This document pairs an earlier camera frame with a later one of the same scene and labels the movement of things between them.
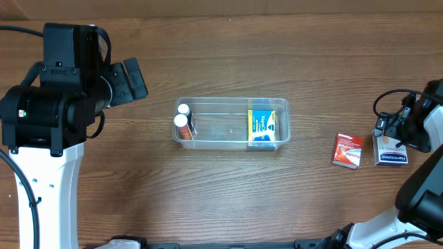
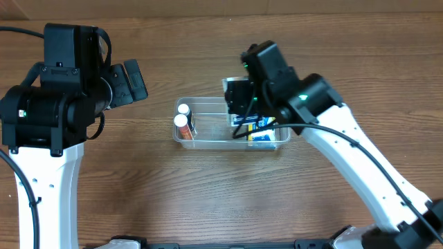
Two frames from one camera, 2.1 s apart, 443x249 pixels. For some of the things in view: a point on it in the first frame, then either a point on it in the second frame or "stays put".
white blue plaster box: x=385 y=153 -> x=239 y=120
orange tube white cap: x=181 y=121 stays put
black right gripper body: x=392 y=128 -> x=238 y=98
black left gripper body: x=122 y=84 stays put
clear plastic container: x=231 y=123 stays put
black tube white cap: x=184 y=108 stays put
